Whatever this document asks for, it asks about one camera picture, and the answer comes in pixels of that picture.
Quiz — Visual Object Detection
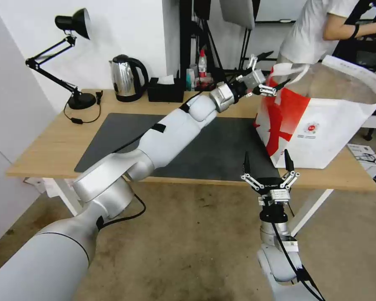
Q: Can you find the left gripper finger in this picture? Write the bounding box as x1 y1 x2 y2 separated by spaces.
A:
245 54 259 75
252 79 291 97

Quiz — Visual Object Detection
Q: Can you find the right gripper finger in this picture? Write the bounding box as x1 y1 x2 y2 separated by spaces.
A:
279 149 300 191
240 151 261 191

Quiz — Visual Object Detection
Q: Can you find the white red takeout bag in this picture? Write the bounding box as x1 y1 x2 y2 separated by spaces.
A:
253 55 376 170

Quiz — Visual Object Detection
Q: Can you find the black tripod stand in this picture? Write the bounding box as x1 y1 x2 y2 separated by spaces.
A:
238 26 278 71

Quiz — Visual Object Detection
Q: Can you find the small red container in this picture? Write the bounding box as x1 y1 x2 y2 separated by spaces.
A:
196 80 216 92

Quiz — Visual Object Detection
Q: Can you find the white bottle red cap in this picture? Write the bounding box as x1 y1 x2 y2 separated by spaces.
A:
198 49 207 83

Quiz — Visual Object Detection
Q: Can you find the white table leg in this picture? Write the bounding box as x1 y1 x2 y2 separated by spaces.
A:
43 178 84 217
290 188 334 237

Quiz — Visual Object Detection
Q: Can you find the small teal label bottle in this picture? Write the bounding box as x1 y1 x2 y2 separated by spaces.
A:
185 69 196 92

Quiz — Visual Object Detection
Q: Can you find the grey panel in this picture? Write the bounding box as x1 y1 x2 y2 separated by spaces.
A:
219 0 256 31

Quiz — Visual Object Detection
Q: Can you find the whiteboard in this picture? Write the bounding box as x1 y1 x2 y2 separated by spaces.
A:
255 0 301 23

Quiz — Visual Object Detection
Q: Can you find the person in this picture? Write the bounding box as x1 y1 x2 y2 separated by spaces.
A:
276 0 376 68

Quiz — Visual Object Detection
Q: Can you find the printed cardboard box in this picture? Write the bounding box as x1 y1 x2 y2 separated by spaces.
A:
346 143 376 186

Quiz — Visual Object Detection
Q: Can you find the black metal rack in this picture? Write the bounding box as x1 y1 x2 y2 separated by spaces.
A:
179 0 227 92

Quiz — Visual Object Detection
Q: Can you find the black tissue box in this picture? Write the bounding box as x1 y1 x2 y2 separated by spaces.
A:
147 76 185 103

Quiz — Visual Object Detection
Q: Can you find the black chair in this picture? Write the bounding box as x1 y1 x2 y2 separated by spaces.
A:
335 34 376 76

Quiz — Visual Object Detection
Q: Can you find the steel electric kettle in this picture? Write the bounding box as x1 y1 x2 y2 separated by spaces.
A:
109 54 150 102

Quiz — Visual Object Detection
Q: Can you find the dark grey desk mat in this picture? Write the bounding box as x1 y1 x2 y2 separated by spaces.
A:
74 112 279 182

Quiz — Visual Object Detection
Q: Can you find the black desk lamp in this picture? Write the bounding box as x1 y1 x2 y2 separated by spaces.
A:
25 8 97 110

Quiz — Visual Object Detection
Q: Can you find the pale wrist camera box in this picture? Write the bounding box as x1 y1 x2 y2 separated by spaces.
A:
267 191 291 205
244 70 267 91

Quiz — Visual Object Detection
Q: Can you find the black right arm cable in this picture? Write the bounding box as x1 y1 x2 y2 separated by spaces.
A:
269 219 326 301

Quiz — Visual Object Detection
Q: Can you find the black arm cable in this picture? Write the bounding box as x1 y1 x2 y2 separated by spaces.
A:
269 219 326 301
95 89 220 230

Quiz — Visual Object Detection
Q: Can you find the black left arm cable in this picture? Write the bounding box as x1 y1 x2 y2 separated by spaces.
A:
95 89 220 230

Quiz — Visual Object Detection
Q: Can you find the black lamp cable with switch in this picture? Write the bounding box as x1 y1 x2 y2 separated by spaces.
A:
64 90 104 126

